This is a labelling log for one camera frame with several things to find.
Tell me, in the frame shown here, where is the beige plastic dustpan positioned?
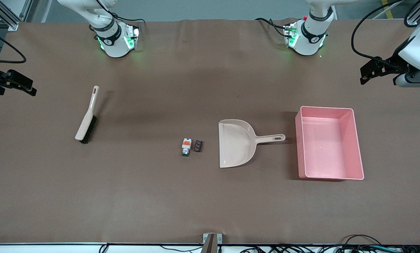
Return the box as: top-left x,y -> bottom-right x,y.
218,119 -> 286,169

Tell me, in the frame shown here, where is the pink plastic bin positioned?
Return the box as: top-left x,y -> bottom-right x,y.
295,106 -> 365,181

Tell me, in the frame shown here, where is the large table cover mat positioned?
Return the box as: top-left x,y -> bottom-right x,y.
0,18 -> 420,245

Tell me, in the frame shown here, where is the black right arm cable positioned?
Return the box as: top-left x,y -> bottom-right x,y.
0,27 -> 27,64

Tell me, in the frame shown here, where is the black base cable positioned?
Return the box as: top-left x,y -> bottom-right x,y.
98,0 -> 146,25
255,18 -> 289,37

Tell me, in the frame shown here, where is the black cable loop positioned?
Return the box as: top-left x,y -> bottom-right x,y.
341,234 -> 384,251

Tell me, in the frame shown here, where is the teal cable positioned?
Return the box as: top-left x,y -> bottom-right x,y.
363,246 -> 402,252

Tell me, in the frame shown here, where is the thin black cable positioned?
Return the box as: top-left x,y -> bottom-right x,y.
159,245 -> 203,253

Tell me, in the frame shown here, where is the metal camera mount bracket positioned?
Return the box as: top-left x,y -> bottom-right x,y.
202,233 -> 223,253

